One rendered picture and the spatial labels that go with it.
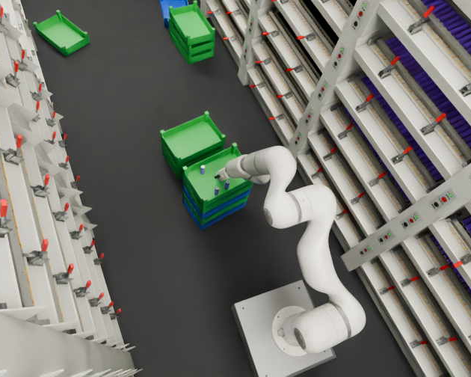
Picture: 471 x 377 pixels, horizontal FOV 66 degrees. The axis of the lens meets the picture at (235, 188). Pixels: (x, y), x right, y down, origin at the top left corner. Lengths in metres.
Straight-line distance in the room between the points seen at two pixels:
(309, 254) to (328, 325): 0.22
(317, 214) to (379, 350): 1.17
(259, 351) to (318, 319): 0.43
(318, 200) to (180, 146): 1.14
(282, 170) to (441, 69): 0.58
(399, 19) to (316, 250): 0.81
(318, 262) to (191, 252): 1.00
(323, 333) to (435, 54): 0.93
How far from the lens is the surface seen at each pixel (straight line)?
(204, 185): 1.77
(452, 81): 1.32
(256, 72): 2.47
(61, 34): 2.96
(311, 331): 1.17
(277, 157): 1.11
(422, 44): 1.37
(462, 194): 1.39
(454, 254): 1.52
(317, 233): 1.12
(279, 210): 1.04
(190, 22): 2.74
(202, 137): 2.10
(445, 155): 1.41
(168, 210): 2.06
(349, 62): 1.64
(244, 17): 2.51
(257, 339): 1.55
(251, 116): 2.44
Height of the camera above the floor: 1.90
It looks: 63 degrees down
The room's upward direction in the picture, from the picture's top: 16 degrees clockwise
